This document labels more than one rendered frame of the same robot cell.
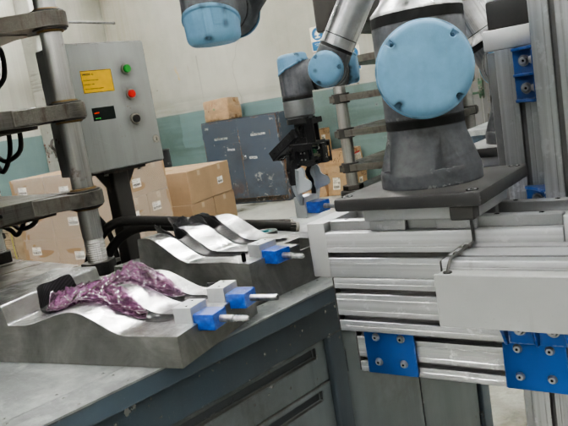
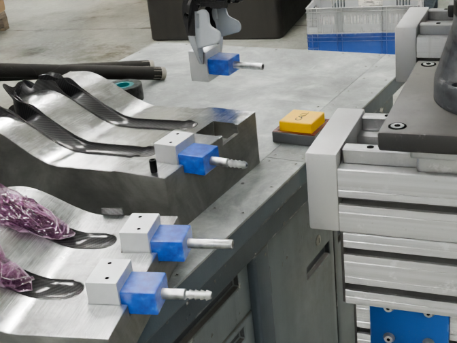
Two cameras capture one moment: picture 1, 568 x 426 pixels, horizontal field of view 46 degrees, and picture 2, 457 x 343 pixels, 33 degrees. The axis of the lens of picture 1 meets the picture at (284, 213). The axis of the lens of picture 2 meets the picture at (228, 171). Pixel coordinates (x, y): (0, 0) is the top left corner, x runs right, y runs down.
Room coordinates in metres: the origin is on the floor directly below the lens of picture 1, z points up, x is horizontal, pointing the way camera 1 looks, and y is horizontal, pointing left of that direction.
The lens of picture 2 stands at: (0.37, 0.20, 1.31)
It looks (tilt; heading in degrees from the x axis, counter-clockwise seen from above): 24 degrees down; 348
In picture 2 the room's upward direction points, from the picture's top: 6 degrees counter-clockwise
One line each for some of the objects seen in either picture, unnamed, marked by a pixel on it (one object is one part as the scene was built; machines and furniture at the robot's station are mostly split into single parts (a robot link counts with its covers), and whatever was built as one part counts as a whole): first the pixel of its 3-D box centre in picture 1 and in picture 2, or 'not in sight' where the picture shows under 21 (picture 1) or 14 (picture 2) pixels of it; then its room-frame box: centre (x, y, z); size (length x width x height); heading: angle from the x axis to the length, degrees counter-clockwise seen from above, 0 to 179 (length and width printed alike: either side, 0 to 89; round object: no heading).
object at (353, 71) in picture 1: (334, 70); not in sight; (1.61, -0.17, 1.25); 0.11 x 0.11 x 0.08; 77
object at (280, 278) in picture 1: (216, 253); (83, 138); (1.57, 0.17, 0.87); 0.50 x 0.26 x 0.14; 46
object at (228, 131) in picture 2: (299, 248); (217, 139); (1.44, -0.02, 0.87); 0.05 x 0.05 x 0.04; 46
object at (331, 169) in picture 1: (329, 161); not in sight; (8.31, -0.66, 0.42); 0.86 x 0.33 x 0.83; 57
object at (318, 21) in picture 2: not in sight; (366, 11); (4.32, -1.52, 0.28); 0.61 x 0.41 x 0.15; 57
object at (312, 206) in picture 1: (321, 205); (228, 64); (1.63, -0.09, 0.93); 0.13 x 0.05 x 0.05; 46
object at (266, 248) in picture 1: (280, 254); (205, 159); (1.34, 0.02, 0.89); 0.13 x 0.05 x 0.05; 46
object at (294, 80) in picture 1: (295, 76); not in sight; (1.64, -0.08, 1.25); 0.09 x 0.08 x 0.11; 77
